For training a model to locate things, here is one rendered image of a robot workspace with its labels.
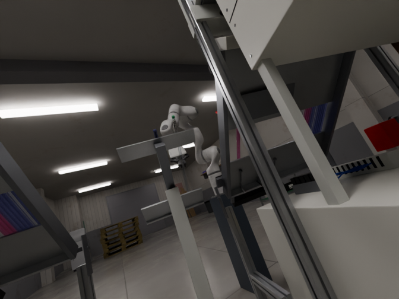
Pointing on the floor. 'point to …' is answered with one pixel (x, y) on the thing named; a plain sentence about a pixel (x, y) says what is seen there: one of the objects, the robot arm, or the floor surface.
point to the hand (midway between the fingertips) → (181, 163)
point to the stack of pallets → (120, 238)
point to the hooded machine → (78, 248)
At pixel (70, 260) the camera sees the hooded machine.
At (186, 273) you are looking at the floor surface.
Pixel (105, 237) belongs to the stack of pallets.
